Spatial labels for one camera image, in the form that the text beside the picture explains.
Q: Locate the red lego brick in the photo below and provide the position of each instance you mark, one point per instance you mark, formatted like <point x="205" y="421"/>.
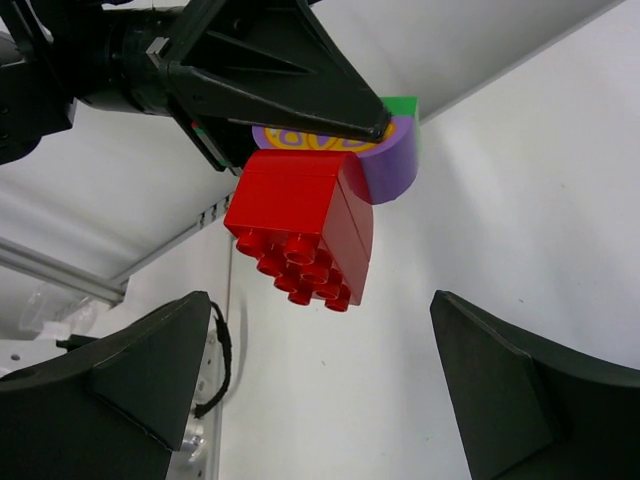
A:
<point x="306" y="218"/>

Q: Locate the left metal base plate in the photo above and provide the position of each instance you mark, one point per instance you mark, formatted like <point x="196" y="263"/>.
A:
<point x="199" y="454"/>

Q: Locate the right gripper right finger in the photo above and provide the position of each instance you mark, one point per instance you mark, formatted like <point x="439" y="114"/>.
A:
<point x="530" y="408"/>

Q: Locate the red purple green lego stack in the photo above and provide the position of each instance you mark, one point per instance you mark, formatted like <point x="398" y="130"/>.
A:
<point x="390" y="167"/>

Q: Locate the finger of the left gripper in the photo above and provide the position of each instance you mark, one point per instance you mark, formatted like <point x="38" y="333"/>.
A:
<point x="269" y="63"/>

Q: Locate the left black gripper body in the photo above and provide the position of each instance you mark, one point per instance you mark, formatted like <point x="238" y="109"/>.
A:
<point x="135" y="43"/>

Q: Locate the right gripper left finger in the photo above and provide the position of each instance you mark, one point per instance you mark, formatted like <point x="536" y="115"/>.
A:
<point x="115" y="408"/>

